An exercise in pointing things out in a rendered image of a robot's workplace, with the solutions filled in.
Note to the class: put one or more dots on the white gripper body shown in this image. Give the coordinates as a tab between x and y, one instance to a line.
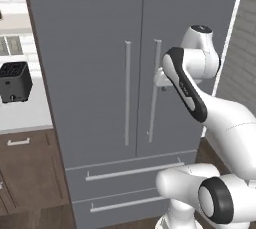
162	79

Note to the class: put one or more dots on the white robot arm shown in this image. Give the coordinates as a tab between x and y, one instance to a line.
230	129

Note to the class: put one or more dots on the grey fridge door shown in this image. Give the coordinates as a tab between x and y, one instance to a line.
83	73
186	6

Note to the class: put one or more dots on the grey fridge drawer front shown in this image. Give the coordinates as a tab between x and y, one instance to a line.
110	186
113	218

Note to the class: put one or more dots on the brown drawer front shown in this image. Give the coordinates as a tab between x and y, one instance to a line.
36	144

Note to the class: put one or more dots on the black toaster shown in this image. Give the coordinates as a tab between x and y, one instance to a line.
15	83

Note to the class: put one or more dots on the brown cupboard door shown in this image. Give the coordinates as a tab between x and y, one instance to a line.
33	183

